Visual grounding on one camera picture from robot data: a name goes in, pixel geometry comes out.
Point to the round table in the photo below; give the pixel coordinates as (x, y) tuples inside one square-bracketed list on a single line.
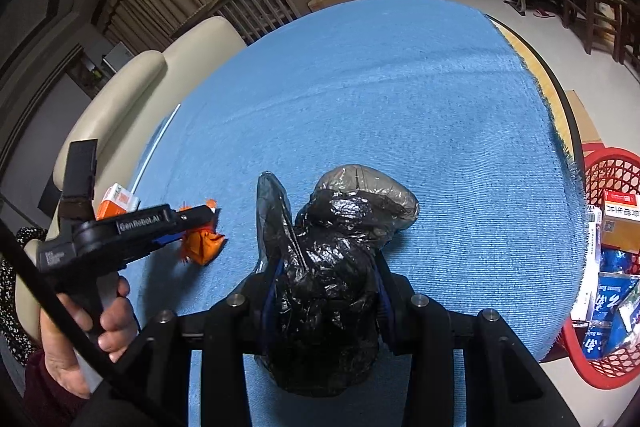
[(545, 72)]

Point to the blue tablecloth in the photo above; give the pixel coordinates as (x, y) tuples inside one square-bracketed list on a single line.
[(375, 107)]

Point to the black floral cloth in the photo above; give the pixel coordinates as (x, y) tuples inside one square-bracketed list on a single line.
[(15, 307)]

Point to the red plastic basket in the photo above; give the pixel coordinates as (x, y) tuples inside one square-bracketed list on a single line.
[(615, 167)]

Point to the blue plastic bag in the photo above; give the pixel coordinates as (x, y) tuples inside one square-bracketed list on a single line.
[(617, 259)]

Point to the orange and white tissue box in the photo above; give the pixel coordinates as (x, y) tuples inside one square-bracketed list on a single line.
[(117, 202)]

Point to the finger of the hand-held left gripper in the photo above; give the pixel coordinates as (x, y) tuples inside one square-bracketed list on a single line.
[(192, 217)]

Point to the blue foil packet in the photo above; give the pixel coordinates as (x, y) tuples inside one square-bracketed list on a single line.
[(615, 302)]

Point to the flat cardboard sheet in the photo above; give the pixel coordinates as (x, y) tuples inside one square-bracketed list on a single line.
[(582, 117)]

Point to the long white medicine box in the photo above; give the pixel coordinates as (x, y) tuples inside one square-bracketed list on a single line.
[(590, 257)]

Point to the small orange box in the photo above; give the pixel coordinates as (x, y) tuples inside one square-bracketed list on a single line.
[(620, 212)]

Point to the pink slipper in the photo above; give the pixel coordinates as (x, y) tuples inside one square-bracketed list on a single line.
[(543, 12)]

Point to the person's left hand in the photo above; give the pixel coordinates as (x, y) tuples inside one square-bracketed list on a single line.
[(115, 332)]

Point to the orange plastic wrapper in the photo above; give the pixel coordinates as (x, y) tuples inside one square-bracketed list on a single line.
[(200, 247)]

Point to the black plastic bag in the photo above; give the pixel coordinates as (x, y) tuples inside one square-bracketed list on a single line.
[(330, 267)]

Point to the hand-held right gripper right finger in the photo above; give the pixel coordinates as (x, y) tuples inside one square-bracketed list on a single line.
[(397, 319)]

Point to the person's left forearm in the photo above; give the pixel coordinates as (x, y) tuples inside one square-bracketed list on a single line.
[(45, 399)]

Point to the beige leather sofa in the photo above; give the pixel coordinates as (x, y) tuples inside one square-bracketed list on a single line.
[(150, 82)]

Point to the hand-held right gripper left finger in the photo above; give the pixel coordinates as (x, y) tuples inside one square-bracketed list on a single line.
[(235, 322)]

